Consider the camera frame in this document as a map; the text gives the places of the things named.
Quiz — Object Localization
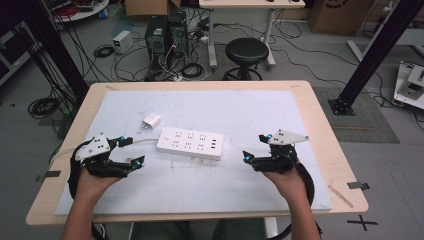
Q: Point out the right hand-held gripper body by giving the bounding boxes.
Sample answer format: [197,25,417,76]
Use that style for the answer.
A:
[253,128,310,175]

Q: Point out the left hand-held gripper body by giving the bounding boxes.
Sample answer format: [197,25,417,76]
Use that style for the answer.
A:
[71,132,130,178]

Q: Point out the white charger plug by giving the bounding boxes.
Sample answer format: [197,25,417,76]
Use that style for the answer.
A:
[140,112,162,132]

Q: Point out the white power strip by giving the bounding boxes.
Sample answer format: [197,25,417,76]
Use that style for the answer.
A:
[156,126,225,162]

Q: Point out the person's right hand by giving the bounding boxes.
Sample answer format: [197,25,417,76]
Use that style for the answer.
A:
[262,162,308,202]

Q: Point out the person's left hand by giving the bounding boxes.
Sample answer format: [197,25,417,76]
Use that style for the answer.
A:
[75,166,122,203]

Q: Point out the white foam mat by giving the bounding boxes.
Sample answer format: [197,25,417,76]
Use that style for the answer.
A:
[54,89,334,216]

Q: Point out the black tape strip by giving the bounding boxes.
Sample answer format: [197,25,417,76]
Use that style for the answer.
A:
[35,170,62,183]
[346,181,371,191]

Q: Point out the thin wooden stick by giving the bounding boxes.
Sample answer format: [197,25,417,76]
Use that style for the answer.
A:
[327,184,355,210]

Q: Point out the grey floor mat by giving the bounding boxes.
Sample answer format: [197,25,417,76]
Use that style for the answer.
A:
[312,86,401,145]

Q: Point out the person's legs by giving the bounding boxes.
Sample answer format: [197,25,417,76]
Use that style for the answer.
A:
[130,217,268,240]

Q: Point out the black round stool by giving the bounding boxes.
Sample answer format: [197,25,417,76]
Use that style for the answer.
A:
[222,37,270,82]

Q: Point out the white power supply box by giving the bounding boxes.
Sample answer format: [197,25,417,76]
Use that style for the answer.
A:
[111,30,135,55]

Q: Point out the black computer tower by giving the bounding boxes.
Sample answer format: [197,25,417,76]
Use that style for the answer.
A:
[144,15,170,72]
[167,10,190,58]

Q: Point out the black aluminium column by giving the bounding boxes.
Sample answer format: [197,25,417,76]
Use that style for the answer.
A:
[327,0,424,116]
[5,0,90,103]

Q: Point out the white desk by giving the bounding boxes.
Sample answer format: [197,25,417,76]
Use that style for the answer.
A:
[198,0,306,70]

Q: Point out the round white table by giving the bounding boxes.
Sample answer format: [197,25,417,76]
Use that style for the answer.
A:
[42,0,110,24]

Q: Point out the large cardboard box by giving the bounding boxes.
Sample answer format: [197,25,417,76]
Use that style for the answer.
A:
[307,0,377,37]

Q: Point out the white machine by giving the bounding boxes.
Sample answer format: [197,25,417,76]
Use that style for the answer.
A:
[392,60,424,111]

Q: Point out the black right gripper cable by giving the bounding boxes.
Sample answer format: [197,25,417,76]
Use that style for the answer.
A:
[266,162,324,240]

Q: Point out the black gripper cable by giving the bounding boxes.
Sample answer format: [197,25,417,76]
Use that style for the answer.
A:
[266,162,324,240]
[67,141,88,202]

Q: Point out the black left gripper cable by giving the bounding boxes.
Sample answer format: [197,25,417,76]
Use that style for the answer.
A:
[67,141,88,202]

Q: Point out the coil of black cable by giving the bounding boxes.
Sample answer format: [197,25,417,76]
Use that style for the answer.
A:
[92,44,116,59]
[27,96,63,120]
[181,62,205,80]

